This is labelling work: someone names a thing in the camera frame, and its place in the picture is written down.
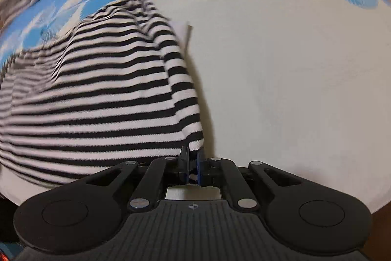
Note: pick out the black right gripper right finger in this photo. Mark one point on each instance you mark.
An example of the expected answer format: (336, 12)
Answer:
(304, 216)

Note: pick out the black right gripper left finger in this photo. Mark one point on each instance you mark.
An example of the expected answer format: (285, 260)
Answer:
(86, 213)

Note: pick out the striped grey hooded sweater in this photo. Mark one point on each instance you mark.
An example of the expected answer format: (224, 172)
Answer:
(114, 88)

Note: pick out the blue white patterned bedsheet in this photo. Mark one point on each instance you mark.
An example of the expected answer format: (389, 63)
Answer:
(303, 85)

